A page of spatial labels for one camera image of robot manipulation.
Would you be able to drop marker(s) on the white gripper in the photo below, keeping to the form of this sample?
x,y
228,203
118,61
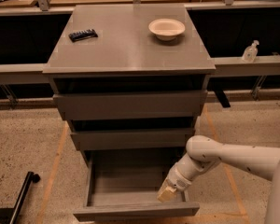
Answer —
x,y
178,181

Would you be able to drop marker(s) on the grey bottom drawer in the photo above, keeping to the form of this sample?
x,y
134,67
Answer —
x,y
123,184

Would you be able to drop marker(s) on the grey drawer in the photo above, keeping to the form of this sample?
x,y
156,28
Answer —
x,y
146,105
127,139
123,184

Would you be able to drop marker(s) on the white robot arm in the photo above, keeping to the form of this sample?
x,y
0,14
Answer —
x,y
204,153

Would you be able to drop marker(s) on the grey middle drawer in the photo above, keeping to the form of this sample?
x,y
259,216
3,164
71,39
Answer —
x,y
127,139

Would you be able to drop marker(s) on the grey top drawer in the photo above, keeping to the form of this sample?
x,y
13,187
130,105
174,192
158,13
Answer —
x,y
146,105

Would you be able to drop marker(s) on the grey drawer cabinet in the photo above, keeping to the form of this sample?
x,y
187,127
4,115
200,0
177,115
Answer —
x,y
127,57

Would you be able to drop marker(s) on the clear sanitizer pump bottle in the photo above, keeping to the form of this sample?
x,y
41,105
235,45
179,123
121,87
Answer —
x,y
251,52

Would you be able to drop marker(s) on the grey metal rail shelf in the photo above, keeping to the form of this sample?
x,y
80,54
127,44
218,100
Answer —
x,y
225,67

